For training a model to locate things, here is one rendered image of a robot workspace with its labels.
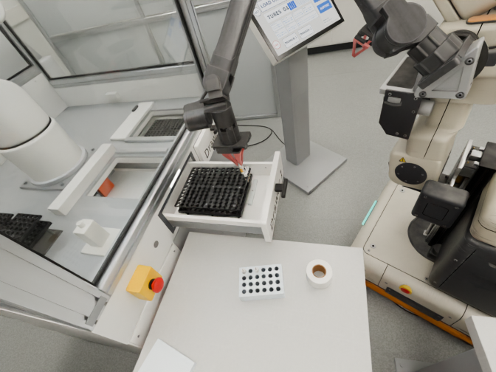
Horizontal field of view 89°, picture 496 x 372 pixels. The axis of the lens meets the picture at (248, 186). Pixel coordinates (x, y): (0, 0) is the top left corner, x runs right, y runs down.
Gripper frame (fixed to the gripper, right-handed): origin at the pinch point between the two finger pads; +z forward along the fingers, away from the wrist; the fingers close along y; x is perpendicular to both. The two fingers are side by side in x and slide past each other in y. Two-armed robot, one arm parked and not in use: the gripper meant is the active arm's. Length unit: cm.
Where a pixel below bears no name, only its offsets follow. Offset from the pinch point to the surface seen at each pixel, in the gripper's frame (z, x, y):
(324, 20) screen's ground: -4, 104, 20
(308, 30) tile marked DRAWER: -4, 94, 13
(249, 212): 14.4, -8.3, 1.9
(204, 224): 10.6, -16.5, -9.7
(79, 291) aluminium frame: -5, -45, -22
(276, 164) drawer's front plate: 5.1, 4.7, 10.1
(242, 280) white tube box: 18.7, -29.1, 4.2
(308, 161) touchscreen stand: 92, 99, 6
